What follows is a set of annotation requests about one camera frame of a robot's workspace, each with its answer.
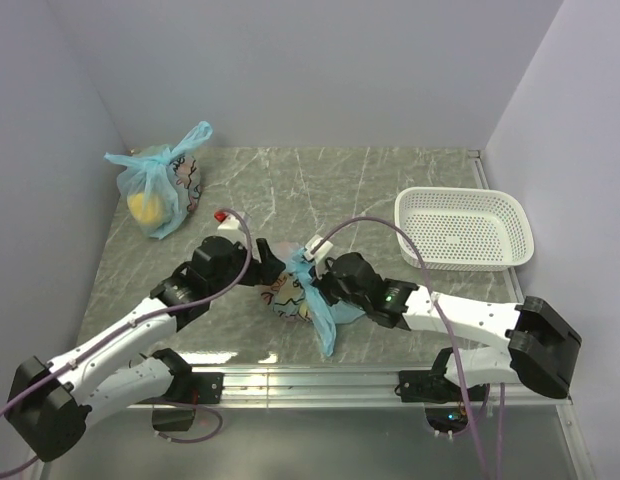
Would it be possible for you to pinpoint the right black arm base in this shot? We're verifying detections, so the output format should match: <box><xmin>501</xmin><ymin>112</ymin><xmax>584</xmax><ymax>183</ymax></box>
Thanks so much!
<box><xmin>389</xmin><ymin>349</ymin><xmax>466</xmax><ymax>436</ymax></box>

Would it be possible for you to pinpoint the white perforated plastic basket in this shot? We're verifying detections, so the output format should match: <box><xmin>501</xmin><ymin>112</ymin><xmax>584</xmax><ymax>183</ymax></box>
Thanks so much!
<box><xmin>394</xmin><ymin>187</ymin><xmax>534</xmax><ymax>272</ymax></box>

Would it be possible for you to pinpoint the yellow fruit in left bag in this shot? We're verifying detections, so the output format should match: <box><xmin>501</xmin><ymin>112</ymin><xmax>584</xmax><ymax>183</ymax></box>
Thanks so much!
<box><xmin>126</xmin><ymin>193</ymin><xmax>165</xmax><ymax>228</ymax></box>

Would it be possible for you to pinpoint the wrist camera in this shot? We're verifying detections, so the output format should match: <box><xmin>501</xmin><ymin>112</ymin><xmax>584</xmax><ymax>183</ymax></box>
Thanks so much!
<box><xmin>302</xmin><ymin>235</ymin><xmax>334</xmax><ymax>263</ymax></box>
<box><xmin>214</xmin><ymin>210</ymin><xmax>251</xmax><ymax>231</ymax></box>

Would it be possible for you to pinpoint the blue plastic bag with print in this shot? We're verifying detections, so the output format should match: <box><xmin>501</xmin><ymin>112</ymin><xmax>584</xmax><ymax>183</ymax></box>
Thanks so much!
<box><xmin>259</xmin><ymin>242</ymin><xmax>364</xmax><ymax>357</ymax></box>

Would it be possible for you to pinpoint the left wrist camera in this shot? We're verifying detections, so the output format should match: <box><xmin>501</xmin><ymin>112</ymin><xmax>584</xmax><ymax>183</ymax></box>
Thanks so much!
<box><xmin>214</xmin><ymin>210</ymin><xmax>251</xmax><ymax>231</ymax></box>

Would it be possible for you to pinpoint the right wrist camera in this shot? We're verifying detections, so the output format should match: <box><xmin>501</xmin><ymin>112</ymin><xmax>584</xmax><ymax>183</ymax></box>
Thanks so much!
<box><xmin>302</xmin><ymin>235</ymin><xmax>334</xmax><ymax>263</ymax></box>

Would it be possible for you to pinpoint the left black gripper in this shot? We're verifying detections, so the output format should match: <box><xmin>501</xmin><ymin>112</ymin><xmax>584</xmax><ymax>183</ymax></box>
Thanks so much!
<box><xmin>209</xmin><ymin>237</ymin><xmax>285</xmax><ymax>297</ymax></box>

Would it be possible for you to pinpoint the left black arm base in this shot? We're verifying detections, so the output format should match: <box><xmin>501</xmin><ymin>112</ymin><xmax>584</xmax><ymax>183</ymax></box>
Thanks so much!
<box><xmin>151</xmin><ymin>372</ymin><xmax>224</xmax><ymax>444</ymax></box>

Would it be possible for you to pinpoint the aluminium rail frame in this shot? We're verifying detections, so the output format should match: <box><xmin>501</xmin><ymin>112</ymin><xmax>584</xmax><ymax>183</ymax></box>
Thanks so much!
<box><xmin>19</xmin><ymin>149</ymin><xmax>599</xmax><ymax>480</ymax></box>

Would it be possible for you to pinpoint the knotted blue bag left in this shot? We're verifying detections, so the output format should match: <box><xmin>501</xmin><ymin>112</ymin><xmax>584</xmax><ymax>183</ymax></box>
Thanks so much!
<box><xmin>104</xmin><ymin>121</ymin><xmax>213</xmax><ymax>240</ymax></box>

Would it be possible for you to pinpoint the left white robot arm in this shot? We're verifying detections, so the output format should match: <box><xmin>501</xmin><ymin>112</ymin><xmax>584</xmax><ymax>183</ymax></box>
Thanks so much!
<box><xmin>4</xmin><ymin>236</ymin><xmax>285</xmax><ymax>462</ymax></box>

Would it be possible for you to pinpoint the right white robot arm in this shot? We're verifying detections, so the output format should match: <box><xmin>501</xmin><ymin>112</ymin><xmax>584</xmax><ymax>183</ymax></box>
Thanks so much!
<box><xmin>313</xmin><ymin>252</ymin><xmax>582</xmax><ymax>400</ymax></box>

